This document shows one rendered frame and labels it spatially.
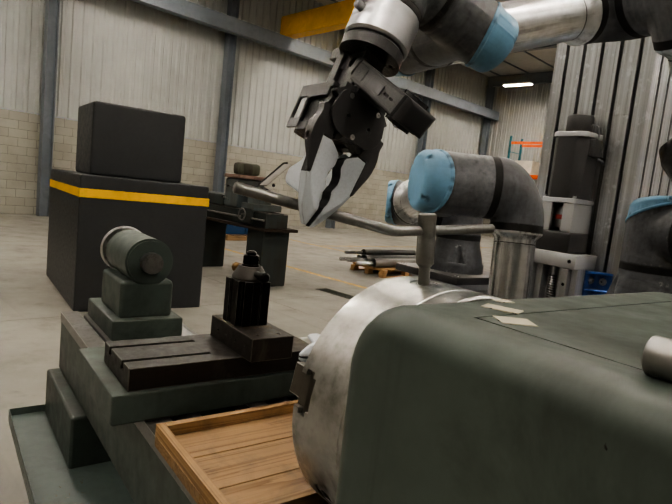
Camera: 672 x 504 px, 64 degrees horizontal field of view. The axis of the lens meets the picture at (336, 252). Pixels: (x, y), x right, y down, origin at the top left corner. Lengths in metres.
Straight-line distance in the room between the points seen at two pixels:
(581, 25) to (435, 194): 0.34
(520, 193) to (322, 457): 0.60
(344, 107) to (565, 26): 0.48
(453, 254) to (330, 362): 0.86
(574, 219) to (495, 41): 0.72
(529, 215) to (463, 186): 0.13
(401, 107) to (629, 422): 0.33
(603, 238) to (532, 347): 1.06
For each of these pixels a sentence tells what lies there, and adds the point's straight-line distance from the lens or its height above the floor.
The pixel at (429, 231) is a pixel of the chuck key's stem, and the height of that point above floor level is 1.30.
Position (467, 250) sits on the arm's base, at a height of 1.22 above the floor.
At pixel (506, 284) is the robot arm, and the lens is 1.03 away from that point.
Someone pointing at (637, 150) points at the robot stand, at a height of 1.50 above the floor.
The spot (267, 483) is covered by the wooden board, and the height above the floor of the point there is 0.88.
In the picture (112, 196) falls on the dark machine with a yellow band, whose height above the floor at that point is 1.08.
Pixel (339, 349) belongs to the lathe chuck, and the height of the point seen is 1.16.
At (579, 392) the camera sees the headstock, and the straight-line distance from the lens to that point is 0.32.
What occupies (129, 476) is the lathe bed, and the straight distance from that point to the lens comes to 1.26.
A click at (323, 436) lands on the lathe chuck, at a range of 0.60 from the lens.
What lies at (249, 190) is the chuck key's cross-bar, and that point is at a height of 1.33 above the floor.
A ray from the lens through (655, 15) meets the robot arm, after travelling 0.98.
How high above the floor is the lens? 1.33
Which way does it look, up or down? 6 degrees down
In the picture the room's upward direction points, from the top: 6 degrees clockwise
